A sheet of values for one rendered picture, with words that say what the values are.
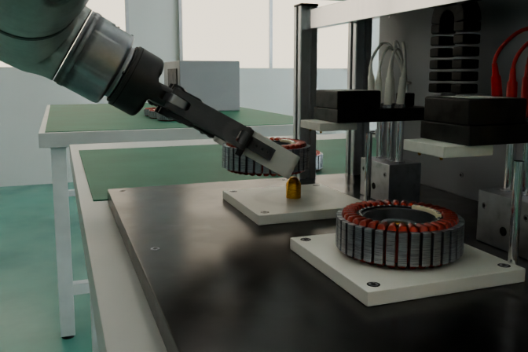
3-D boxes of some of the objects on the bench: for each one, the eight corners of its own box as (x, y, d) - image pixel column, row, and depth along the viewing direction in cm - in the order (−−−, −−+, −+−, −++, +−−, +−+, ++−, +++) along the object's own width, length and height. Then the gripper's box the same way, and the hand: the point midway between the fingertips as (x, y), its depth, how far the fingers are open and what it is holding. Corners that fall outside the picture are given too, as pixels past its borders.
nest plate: (258, 225, 64) (258, 214, 64) (222, 198, 78) (222, 189, 78) (373, 214, 69) (373, 204, 69) (320, 191, 83) (320, 182, 83)
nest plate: (367, 307, 42) (368, 291, 42) (289, 249, 56) (289, 236, 56) (525, 282, 47) (526, 267, 47) (417, 234, 61) (418, 223, 61)
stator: (376, 280, 44) (378, 233, 43) (315, 240, 54) (315, 203, 54) (491, 263, 48) (493, 220, 47) (413, 229, 58) (414, 194, 58)
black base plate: (226, 503, 26) (225, 457, 25) (108, 203, 85) (107, 188, 85) (838, 339, 42) (843, 309, 41) (378, 182, 101) (378, 170, 101)
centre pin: (289, 199, 72) (289, 178, 72) (284, 196, 74) (284, 176, 74) (302, 198, 73) (303, 177, 73) (297, 195, 75) (297, 175, 74)
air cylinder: (387, 205, 74) (389, 163, 74) (359, 193, 81) (360, 155, 81) (419, 202, 76) (421, 162, 75) (389, 191, 83) (390, 154, 82)
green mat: (93, 201, 86) (93, 199, 86) (78, 151, 143) (78, 150, 143) (559, 166, 118) (559, 166, 118) (396, 137, 175) (396, 136, 175)
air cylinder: (531, 262, 52) (535, 203, 51) (474, 240, 59) (478, 188, 58) (573, 255, 54) (577, 199, 53) (513, 235, 61) (516, 185, 60)
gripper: (150, 37, 54) (330, 146, 62) (124, 47, 75) (259, 126, 83) (111, 106, 53) (298, 207, 61) (97, 97, 75) (235, 171, 83)
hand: (264, 154), depth 72 cm, fingers closed on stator, 11 cm apart
